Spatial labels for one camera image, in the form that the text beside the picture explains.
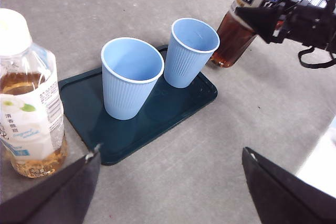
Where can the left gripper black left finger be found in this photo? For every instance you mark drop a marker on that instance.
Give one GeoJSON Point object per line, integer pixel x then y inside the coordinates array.
{"type": "Point", "coordinates": [52, 197]}

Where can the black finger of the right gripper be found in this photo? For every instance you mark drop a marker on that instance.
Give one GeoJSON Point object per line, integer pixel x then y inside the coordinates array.
{"type": "Point", "coordinates": [262, 19]}

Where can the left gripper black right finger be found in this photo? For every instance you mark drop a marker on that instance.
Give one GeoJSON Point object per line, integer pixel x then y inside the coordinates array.
{"type": "Point", "coordinates": [283, 197]}

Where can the dark oolong tea bottle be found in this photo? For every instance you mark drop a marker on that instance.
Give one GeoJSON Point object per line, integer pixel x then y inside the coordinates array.
{"type": "Point", "coordinates": [231, 40]}

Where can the clear bottle with yellow tea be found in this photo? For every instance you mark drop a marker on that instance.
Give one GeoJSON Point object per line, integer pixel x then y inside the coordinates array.
{"type": "Point", "coordinates": [26, 129]}

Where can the blue ribbed cup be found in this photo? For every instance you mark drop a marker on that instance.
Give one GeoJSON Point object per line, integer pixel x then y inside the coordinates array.
{"type": "Point", "coordinates": [181, 66]}
{"type": "Point", "coordinates": [123, 95]}

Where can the dark teal rectangular tray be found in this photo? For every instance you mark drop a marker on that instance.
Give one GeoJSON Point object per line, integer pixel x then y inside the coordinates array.
{"type": "Point", "coordinates": [157, 119]}

